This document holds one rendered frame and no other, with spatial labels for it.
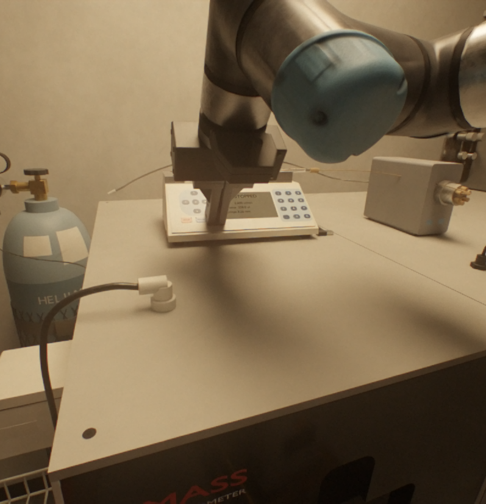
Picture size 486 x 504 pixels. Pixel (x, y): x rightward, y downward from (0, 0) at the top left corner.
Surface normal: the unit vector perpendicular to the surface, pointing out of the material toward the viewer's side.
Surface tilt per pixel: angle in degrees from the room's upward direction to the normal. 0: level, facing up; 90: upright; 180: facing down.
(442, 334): 0
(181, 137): 37
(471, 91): 112
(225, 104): 122
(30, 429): 90
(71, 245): 76
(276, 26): 66
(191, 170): 126
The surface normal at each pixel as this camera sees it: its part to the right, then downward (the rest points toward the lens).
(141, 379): 0.04, -0.94
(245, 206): 0.19, -0.55
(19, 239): -0.16, -0.04
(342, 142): 0.41, 0.80
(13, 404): 0.35, 0.33
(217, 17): -0.89, 0.31
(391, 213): -0.94, 0.09
